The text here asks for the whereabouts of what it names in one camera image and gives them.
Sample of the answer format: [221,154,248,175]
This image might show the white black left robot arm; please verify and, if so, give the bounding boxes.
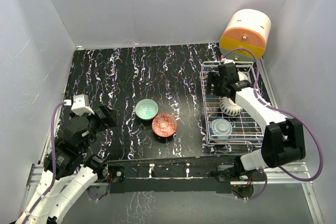
[15,98,118,223]

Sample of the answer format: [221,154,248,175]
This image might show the floral cream bowl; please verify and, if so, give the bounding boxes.
[238,72,249,81]

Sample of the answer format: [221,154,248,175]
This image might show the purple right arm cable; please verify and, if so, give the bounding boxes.
[220,47,324,201]

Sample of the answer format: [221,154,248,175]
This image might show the black marble table mat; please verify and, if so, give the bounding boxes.
[41,42,297,162]

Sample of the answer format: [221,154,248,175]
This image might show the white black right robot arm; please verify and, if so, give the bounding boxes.
[205,62,306,180]

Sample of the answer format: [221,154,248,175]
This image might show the blue white patterned bowl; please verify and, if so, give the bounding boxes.
[209,119,233,141]

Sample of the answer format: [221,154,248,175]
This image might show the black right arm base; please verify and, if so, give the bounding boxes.
[206,165,266,185]

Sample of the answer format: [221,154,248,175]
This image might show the round pastel drawer cabinet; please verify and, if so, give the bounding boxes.
[219,9,271,61]

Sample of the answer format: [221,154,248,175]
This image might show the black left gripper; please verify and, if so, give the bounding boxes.
[71,103,117,152]

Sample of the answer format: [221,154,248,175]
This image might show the celadon green bowl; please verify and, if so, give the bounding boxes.
[135,99,159,121]

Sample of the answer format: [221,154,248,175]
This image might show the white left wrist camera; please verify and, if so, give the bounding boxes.
[71,94,94,116]

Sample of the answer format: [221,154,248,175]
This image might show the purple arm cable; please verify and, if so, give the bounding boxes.
[15,100,72,222]
[220,47,324,201]

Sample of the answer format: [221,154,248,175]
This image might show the red patterned bowl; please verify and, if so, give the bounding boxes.
[152,113,177,137]

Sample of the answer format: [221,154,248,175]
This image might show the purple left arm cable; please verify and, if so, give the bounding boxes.
[15,100,72,222]

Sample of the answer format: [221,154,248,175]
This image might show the white wire dish rack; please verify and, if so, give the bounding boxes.
[200,61,263,148]

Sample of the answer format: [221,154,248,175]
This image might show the white bowl black striped outside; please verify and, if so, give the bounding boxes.
[220,97,243,116]

